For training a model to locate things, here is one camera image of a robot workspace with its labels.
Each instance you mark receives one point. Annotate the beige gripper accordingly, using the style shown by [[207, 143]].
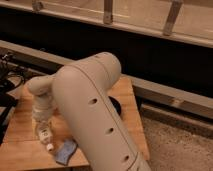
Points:
[[44, 133]]

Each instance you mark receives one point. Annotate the black ceramic bowl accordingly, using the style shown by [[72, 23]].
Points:
[[116, 105]]

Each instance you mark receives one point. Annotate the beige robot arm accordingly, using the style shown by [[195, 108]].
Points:
[[79, 90]]

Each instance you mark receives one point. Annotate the blue folded cloth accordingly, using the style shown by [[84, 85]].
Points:
[[64, 154]]

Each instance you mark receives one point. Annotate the metal frame rail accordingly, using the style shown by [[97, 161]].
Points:
[[159, 93]]

